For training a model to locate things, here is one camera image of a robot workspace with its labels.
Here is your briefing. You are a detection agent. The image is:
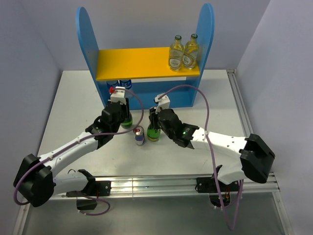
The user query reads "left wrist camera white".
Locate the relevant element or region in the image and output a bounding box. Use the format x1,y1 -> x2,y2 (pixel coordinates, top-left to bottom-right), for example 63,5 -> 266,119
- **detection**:
109,86 -> 126,104

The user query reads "silver can red tab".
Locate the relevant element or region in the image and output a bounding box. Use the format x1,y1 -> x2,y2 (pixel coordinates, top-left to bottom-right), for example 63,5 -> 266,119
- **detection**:
134,126 -> 145,145

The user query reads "water bottle blue label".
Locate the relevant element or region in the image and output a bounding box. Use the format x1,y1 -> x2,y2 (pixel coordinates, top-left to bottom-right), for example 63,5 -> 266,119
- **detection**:
119,79 -> 133,99
106,80 -> 119,91

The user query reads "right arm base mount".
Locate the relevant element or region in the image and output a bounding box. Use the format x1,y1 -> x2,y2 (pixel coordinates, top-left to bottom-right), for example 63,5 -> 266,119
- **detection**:
195,176 -> 240,208

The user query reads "left water bottle blue label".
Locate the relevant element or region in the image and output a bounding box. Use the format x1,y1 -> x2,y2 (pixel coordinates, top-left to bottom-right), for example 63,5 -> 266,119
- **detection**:
106,80 -> 119,91

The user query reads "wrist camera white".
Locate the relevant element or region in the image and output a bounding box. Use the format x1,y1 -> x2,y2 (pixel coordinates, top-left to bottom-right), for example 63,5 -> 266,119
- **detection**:
109,86 -> 126,104
154,94 -> 170,113

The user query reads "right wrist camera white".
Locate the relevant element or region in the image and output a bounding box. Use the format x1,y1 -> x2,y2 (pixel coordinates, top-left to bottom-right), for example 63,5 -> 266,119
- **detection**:
154,94 -> 170,113

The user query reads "aluminium rail frame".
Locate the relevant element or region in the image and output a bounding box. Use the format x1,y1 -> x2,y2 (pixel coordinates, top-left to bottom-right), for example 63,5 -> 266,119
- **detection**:
13,70 -> 294,235

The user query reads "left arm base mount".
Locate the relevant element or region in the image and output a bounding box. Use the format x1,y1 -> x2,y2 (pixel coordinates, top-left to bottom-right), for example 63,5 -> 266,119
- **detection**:
66,180 -> 111,216

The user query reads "purple cable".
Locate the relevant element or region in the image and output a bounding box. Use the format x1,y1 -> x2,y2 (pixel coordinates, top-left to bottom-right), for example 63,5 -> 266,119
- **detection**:
13,88 -> 144,217
157,85 -> 245,231

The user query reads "clear Chang bottle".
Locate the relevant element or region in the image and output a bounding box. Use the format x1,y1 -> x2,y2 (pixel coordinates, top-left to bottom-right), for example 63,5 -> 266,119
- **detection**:
182,34 -> 200,69
168,35 -> 184,71

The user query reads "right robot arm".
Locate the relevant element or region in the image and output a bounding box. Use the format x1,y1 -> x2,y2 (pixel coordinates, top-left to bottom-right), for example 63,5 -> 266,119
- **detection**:
149,107 -> 275,191

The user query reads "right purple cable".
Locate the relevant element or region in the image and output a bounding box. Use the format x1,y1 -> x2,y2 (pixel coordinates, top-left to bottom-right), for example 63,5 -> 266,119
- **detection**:
157,85 -> 245,231

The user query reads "right water bottle blue label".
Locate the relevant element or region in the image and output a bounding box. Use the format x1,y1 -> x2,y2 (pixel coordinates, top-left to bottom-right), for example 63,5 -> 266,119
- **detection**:
119,79 -> 133,99

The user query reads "blue and yellow shelf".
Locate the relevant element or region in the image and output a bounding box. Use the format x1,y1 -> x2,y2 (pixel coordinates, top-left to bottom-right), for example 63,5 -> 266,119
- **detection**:
76,3 -> 215,109

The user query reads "green Perrier bottle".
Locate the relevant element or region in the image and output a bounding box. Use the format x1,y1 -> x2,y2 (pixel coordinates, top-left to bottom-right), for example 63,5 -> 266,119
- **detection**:
121,111 -> 133,129
147,125 -> 161,142

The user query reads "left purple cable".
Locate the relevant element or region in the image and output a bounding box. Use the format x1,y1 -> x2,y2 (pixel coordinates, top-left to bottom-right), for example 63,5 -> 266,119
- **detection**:
13,88 -> 144,217

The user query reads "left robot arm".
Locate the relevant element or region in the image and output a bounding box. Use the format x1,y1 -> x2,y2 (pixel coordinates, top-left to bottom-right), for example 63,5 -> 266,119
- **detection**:
13,98 -> 130,207

